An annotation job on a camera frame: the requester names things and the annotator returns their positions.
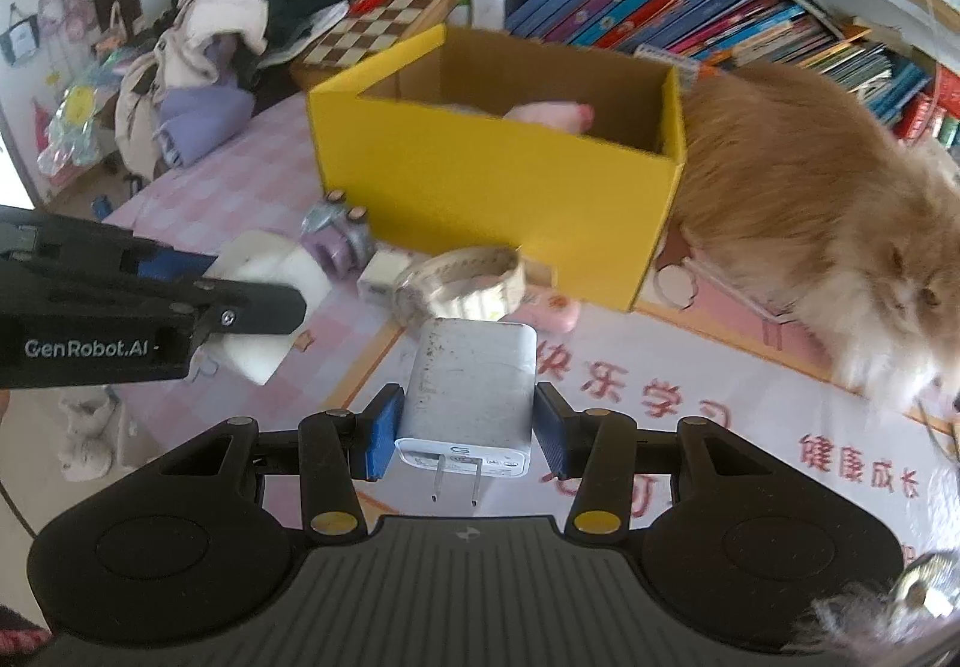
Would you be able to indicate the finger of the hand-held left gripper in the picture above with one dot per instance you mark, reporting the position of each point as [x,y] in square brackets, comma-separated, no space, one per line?
[247,310]
[176,262]

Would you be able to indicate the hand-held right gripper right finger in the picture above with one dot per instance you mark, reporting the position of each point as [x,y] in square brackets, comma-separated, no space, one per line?
[553,434]

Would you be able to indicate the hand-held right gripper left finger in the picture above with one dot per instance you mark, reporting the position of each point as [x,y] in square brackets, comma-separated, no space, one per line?
[381,433]

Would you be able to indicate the white soft cloth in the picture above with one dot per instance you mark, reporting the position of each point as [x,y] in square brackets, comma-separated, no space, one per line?
[296,265]

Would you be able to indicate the white charger adapter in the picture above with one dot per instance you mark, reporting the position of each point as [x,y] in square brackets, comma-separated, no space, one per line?
[469,397]

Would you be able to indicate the yellow cardboard box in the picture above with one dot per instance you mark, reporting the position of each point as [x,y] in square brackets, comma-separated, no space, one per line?
[495,194]

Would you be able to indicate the pink checkered mat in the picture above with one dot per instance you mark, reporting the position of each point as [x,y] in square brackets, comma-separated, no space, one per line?
[225,202]

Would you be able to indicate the white plush toy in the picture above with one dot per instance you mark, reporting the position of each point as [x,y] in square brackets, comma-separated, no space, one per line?
[86,438]

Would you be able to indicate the purple toy car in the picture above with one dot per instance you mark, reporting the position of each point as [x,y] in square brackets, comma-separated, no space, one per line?
[337,239]

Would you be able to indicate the pink oval case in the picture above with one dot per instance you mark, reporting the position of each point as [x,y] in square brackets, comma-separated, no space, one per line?
[551,316]

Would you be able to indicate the small white cube plug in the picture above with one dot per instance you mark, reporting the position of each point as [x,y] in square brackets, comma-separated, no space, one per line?
[379,277]

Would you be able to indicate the roll of beige tape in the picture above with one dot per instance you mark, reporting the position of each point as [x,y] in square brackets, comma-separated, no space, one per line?
[457,277]

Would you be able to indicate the white round tag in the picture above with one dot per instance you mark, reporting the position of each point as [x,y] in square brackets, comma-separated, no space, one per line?
[675,284]

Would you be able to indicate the pile of clothes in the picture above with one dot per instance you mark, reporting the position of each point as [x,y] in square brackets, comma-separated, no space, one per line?
[225,44]

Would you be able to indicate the wooden chessboard box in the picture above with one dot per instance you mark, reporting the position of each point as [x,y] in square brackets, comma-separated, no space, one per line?
[379,29]

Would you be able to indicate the pink plush toy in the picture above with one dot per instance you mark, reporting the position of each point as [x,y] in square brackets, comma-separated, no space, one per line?
[551,113]

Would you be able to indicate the fluffy orange cat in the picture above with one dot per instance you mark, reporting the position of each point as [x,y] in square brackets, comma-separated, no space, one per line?
[795,187]

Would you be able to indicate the row of colourful books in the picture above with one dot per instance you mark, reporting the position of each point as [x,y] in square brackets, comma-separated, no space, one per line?
[697,14]

